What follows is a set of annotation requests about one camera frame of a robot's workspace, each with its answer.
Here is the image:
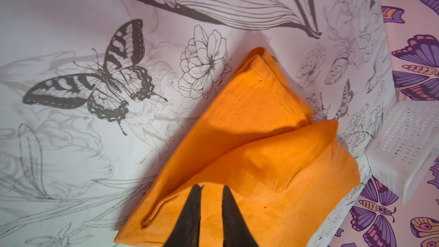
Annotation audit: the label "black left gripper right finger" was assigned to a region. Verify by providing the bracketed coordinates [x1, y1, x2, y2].
[222, 186, 258, 247]

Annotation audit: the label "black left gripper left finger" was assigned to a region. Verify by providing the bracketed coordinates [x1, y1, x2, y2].
[164, 185, 202, 247]

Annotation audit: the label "orange long pants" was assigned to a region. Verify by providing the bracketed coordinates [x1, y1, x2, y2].
[114, 48, 360, 247]

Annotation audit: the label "floral printed table mat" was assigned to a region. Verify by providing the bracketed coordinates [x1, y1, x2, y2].
[1, 0, 394, 247]

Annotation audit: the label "white plastic laundry basket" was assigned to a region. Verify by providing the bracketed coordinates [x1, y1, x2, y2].
[366, 101, 439, 204]

